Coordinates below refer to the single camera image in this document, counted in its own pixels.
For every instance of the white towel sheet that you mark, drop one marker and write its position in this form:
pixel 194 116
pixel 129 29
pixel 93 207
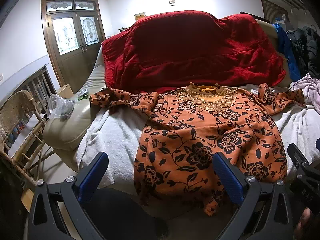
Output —
pixel 118 136

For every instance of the orange black floral blouse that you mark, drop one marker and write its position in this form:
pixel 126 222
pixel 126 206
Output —
pixel 187 126

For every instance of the red velvet blanket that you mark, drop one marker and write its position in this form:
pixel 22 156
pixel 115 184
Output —
pixel 166 51

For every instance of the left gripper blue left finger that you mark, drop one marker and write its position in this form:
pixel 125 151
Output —
pixel 77 191

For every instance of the beige leather sofa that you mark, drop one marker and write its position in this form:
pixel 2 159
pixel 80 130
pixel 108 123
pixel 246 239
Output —
pixel 64 136

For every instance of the small green packet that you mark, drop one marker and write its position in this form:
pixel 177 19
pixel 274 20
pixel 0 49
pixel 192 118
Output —
pixel 83 94

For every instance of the brown wooden double door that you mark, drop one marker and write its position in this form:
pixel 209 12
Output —
pixel 73 33

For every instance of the dark wooden slatted cabinet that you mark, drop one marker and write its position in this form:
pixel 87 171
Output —
pixel 39 85

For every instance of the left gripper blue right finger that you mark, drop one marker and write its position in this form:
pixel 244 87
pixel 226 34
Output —
pixel 241 191

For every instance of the dark hanging jackets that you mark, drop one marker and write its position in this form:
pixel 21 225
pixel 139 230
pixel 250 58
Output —
pixel 305 47

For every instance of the yellow framed wall picture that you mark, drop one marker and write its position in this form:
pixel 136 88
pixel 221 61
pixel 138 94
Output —
pixel 139 16

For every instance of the pale pink fleece garment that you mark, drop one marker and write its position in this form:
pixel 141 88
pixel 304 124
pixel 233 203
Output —
pixel 311 90

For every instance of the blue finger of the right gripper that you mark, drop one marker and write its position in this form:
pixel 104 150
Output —
pixel 304 169

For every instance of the clear plastic bag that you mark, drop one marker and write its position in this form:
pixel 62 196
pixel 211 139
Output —
pixel 59 107

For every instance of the cardboard box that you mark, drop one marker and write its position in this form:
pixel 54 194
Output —
pixel 65 91

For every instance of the wicker wooden chair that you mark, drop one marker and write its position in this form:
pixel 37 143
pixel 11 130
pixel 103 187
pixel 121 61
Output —
pixel 22 141

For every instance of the blue cloth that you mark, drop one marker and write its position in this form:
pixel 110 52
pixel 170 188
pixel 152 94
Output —
pixel 284 47

